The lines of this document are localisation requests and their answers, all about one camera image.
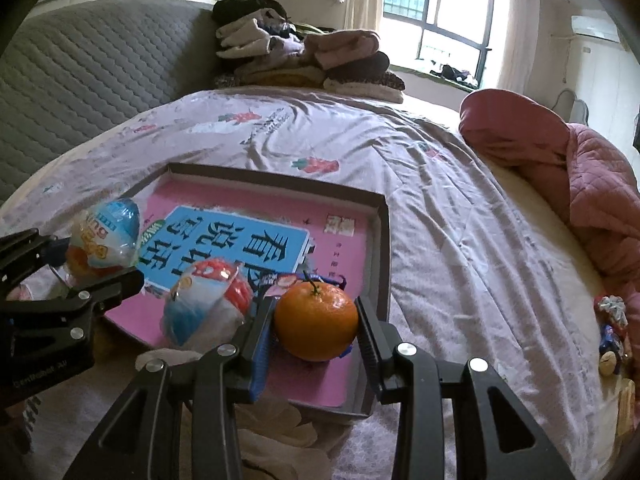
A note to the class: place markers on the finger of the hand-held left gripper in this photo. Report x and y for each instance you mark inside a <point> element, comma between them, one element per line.
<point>110,287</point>
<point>30,255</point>

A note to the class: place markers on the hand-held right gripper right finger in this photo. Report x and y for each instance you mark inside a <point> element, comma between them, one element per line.
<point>367,345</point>

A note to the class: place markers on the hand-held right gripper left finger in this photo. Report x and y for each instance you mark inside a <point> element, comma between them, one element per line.
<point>261,360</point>

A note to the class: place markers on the orange and blue toy egg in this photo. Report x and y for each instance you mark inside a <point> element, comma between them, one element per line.
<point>105,235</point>

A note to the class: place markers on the orange mandarin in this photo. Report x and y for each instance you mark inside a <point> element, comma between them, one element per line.
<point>315,320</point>

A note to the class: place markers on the snack packet blue and red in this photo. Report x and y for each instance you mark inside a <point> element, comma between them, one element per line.
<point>205,305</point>

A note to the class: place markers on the grey cardboard box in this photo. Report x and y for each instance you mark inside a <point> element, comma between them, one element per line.
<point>380,240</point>

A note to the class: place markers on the dark blue snack packet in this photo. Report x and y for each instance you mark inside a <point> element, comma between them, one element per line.
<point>282,282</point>

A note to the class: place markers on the pink and blue book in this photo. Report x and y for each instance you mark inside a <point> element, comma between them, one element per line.
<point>330,260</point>

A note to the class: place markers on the strawberry printed bed sheet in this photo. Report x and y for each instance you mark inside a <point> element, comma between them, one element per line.
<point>450,260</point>

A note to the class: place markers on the grey quilted headboard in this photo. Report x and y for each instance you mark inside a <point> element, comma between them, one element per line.
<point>75,75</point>

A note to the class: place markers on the small toys at bedside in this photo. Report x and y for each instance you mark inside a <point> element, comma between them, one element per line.
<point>611,352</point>

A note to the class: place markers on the red and white snack packet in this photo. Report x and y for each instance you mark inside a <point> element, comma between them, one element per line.
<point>612,310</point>

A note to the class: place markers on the pink quilt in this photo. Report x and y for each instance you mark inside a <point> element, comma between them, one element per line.
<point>575,170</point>

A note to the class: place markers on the dark cloth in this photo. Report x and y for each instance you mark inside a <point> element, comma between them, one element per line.
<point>457,74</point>

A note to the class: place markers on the pile of folded clothes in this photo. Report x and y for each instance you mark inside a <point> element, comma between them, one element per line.
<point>300,55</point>

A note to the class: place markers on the black framed window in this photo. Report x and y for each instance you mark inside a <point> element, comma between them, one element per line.
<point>445,5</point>

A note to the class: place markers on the white air conditioner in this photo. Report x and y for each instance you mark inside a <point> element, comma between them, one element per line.
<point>595,29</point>

